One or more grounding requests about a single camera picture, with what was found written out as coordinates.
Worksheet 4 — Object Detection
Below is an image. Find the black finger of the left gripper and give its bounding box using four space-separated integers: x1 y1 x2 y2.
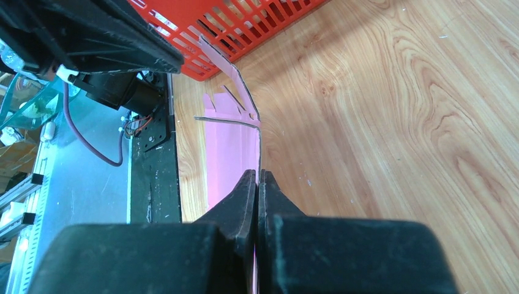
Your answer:
1 1 184 75

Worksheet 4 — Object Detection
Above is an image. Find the pink paper box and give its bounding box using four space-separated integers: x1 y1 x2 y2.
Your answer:
186 37 261 293

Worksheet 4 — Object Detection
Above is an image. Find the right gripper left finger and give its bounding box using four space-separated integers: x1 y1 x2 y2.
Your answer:
29 170 257 293

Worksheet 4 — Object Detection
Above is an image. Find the aluminium frame rail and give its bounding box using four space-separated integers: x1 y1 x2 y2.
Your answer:
1 142 54 293

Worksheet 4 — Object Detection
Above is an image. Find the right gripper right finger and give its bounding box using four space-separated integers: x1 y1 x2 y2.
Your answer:
258 170 458 293

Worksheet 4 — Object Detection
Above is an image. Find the red plastic basket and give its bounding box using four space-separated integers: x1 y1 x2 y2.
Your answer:
129 0 322 81

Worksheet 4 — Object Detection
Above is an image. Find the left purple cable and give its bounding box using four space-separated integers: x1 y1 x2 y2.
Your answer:
62 81 124 168

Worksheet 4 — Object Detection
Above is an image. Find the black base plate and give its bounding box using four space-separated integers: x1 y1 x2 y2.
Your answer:
127 72 182 224

